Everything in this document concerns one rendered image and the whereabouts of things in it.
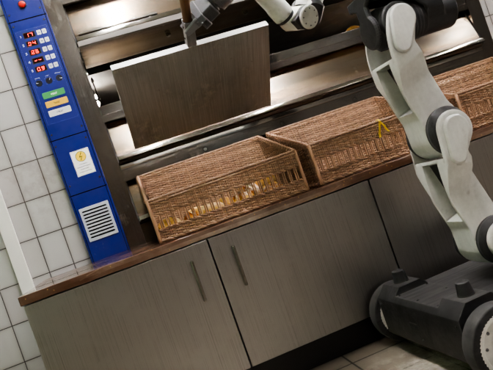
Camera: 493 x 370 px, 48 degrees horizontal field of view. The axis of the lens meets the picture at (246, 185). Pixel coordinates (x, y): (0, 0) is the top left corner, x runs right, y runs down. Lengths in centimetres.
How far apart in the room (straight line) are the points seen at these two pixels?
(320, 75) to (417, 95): 95
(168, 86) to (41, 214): 80
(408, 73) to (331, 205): 54
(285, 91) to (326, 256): 88
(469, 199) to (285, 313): 69
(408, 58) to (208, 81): 71
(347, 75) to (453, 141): 104
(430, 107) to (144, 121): 96
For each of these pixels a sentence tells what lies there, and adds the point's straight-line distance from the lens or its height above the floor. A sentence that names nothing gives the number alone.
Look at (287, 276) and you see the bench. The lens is 190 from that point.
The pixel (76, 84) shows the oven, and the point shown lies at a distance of 245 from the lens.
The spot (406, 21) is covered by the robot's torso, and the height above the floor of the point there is 96.
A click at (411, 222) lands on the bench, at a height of 35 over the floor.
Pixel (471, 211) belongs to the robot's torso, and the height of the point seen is 38.
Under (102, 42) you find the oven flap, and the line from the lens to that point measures 234.
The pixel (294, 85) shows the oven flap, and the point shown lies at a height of 102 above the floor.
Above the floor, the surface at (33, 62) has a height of 142.
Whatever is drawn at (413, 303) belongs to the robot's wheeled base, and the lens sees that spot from 173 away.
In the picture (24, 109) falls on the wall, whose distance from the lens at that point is 245.
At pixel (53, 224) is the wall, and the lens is 239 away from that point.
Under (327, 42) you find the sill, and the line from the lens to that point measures 264.
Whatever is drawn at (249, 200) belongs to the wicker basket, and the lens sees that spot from 191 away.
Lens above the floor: 69
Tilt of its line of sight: level
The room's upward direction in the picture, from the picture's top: 19 degrees counter-clockwise
